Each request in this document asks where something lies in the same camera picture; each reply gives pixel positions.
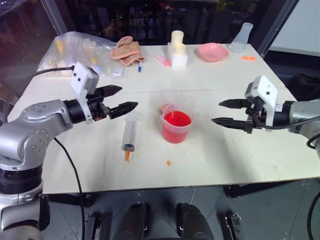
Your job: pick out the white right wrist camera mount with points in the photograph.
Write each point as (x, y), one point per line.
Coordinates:
(265, 90)

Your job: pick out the beige cloth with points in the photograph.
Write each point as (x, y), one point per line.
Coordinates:
(127, 51)

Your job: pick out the clear plastic bag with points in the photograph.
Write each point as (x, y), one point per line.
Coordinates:
(72, 47)

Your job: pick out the blue and white pen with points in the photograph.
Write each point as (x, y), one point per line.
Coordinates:
(140, 67)

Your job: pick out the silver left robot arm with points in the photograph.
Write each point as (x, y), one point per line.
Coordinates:
(30, 130)

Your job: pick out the pink plastic bowl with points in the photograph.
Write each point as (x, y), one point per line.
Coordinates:
(212, 52)

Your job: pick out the white block stand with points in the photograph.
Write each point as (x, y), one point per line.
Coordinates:
(178, 60)

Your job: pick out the clear plastic flask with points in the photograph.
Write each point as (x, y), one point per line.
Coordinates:
(241, 40)

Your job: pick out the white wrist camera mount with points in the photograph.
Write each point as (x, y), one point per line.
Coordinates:
(265, 90)
(82, 77)

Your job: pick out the dark rounded shape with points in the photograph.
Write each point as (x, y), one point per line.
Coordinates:
(193, 222)
(135, 220)

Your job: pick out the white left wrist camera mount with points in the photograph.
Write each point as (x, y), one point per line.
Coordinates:
(82, 77)

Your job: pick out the black bag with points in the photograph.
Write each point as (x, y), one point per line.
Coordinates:
(305, 86)

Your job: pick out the small orange plastic piece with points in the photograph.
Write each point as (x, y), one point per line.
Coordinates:
(248, 58)

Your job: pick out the pink marker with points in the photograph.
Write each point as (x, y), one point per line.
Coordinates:
(163, 60)

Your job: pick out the cream plastic cylinder stack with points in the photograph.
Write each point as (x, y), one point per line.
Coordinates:
(178, 40)

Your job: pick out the clear plastic syringe orange tip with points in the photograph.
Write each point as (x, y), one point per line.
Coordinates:
(131, 132)

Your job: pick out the beaker with red liquid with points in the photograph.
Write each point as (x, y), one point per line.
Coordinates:
(176, 127)

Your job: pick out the orange liquid spot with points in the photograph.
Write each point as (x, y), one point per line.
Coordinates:
(169, 163)

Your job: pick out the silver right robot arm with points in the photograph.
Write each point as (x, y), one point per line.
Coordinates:
(300, 112)

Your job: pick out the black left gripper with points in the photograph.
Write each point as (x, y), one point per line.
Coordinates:
(97, 110)

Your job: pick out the black bracket with screws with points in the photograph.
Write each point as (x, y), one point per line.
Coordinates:
(232, 225)
(92, 225)

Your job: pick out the small clear plastic packet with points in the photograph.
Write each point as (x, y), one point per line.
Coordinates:
(118, 73)

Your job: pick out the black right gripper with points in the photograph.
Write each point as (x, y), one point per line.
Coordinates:
(256, 115)

